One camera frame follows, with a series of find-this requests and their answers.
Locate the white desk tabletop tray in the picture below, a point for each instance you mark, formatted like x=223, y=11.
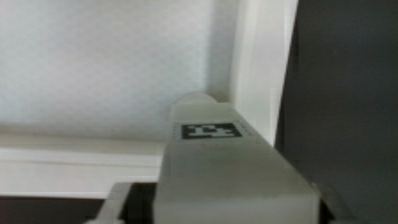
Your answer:
x=104, y=58

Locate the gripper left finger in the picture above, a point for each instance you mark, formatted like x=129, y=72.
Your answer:
x=127, y=208

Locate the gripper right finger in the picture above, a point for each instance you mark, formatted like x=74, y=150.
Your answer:
x=335, y=210

